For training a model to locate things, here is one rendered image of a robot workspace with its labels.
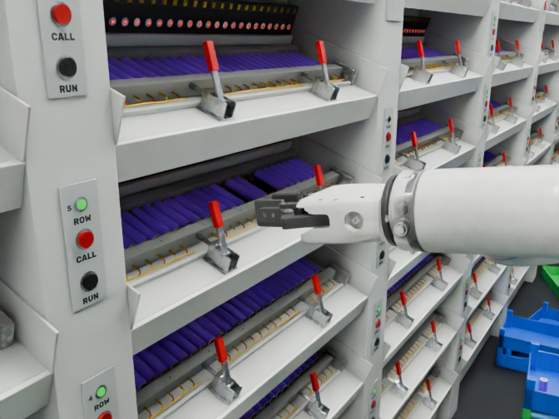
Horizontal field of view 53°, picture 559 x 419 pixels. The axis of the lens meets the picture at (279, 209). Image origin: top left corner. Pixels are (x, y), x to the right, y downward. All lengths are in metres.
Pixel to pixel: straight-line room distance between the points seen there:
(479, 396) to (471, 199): 1.79
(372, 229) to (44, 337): 0.33
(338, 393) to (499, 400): 1.16
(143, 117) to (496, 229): 0.38
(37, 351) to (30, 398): 0.04
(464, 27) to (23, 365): 1.45
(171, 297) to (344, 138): 0.54
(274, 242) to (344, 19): 0.45
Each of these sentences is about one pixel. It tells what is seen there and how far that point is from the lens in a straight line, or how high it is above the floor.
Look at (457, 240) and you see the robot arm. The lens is 0.55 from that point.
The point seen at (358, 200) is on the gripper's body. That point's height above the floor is 1.09.
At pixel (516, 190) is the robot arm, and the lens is 0.53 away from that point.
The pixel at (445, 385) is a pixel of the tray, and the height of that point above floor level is 0.16.
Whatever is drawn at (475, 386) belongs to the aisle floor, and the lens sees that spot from 2.34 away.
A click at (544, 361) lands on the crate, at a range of 1.71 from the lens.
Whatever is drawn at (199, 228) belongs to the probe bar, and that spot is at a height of 1.00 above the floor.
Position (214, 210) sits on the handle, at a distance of 0.74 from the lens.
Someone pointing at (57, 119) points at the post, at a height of 1.18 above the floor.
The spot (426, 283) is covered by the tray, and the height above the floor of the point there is 0.57.
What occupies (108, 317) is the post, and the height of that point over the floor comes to 0.98.
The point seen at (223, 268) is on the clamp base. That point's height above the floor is 0.96.
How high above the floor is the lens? 1.25
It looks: 17 degrees down
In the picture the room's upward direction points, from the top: straight up
